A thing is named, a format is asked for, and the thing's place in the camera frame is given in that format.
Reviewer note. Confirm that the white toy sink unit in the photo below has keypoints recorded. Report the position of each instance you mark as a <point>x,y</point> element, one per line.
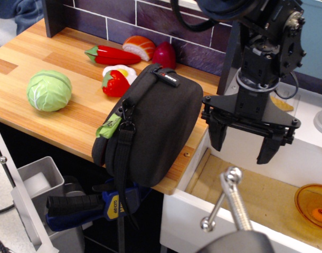
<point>267,190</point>

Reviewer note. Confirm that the person blue jeans leg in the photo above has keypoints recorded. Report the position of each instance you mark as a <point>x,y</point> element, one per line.
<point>24,12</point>

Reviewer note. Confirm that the black zipper case bag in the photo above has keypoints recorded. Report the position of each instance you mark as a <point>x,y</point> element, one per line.
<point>159,112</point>

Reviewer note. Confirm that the light blue cabinet door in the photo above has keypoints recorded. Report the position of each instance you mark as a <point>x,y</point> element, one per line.
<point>311,39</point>

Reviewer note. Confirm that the orange plastic bowl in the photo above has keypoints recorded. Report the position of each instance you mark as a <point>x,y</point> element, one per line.
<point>308,201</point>

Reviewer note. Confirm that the toy salmon sushi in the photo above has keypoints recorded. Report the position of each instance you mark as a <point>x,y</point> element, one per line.
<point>140,46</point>

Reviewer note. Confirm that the toy ice cream cone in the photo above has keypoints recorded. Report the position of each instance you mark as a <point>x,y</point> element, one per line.
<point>282,105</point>

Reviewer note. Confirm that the toy fried egg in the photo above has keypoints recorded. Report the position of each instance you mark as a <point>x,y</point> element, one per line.
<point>128,72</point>

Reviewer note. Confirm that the red toy strawberry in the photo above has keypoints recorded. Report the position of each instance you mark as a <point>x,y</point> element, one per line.
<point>114,84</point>

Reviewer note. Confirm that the chrome toy faucet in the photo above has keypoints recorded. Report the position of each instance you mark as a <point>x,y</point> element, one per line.
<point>245,239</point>

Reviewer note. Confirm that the grey metal bin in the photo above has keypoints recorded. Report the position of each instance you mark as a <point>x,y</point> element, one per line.
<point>34,183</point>

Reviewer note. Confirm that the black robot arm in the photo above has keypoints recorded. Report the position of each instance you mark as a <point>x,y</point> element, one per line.
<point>270,38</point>

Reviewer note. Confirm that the green tape zipper tag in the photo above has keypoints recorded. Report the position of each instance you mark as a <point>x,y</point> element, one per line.
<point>107,129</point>

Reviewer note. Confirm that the red toy chili pepper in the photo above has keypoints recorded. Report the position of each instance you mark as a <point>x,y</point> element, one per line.
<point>111,56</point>

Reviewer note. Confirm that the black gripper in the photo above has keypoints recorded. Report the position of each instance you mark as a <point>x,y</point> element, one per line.
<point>250,110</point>

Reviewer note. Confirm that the blue yellow bar clamp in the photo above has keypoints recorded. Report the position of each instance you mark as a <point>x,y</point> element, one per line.
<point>70,212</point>

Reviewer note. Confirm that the green toy cabbage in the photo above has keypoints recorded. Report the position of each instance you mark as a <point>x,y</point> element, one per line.
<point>49,90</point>

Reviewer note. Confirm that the red toy onion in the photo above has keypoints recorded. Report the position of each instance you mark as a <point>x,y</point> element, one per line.
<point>164,55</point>

